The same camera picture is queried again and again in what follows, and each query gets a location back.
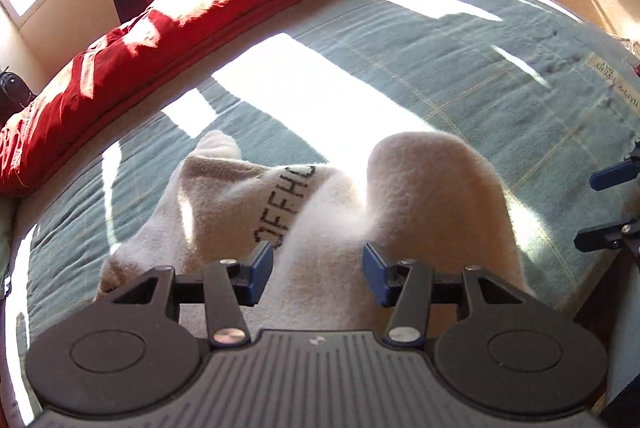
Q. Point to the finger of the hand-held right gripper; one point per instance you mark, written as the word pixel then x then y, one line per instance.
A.
pixel 615 173
pixel 605 235

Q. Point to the red duvet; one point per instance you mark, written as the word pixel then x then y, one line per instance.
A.
pixel 200 8

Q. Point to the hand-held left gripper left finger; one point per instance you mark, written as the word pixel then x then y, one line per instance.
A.
pixel 261 273

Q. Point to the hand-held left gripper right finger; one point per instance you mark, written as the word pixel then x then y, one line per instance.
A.
pixel 376 275

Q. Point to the green plaid blanket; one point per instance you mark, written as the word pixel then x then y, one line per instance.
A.
pixel 450 83

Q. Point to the black bag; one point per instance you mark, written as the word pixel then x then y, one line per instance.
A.
pixel 14 95

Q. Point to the white fuzzy sweater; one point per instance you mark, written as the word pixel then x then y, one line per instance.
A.
pixel 425 208

